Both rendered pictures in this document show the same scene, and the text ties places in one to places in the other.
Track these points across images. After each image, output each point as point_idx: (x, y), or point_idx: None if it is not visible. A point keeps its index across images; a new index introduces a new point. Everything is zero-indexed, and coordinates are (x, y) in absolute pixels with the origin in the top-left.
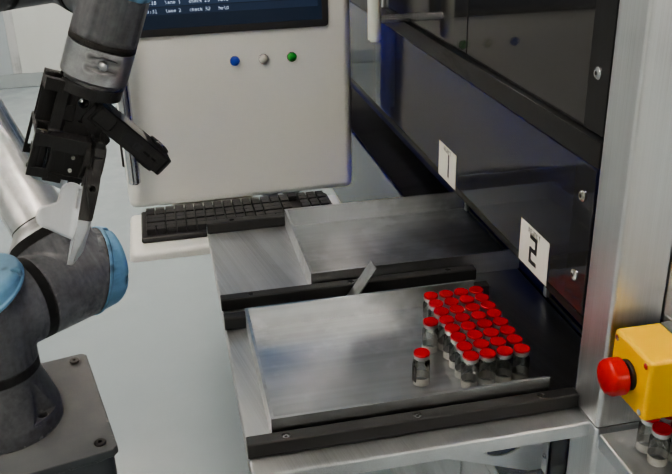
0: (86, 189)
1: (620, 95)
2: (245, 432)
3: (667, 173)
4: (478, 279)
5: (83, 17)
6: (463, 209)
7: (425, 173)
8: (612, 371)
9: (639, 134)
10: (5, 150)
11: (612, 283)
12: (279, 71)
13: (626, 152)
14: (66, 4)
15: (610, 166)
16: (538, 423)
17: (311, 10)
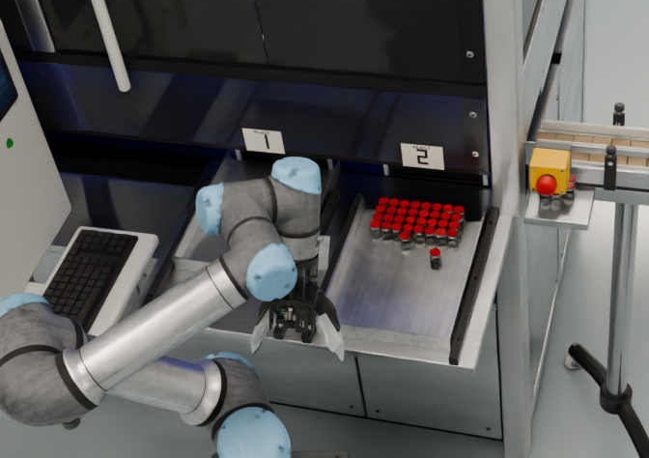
0: (331, 313)
1: (498, 62)
2: (431, 361)
3: (522, 81)
4: (340, 195)
5: (307, 220)
6: (235, 160)
7: (134, 154)
8: (550, 184)
9: (518, 74)
10: (155, 362)
11: (516, 146)
12: (7, 162)
13: (512, 85)
14: (278, 222)
15: (498, 95)
16: (501, 236)
17: (6, 94)
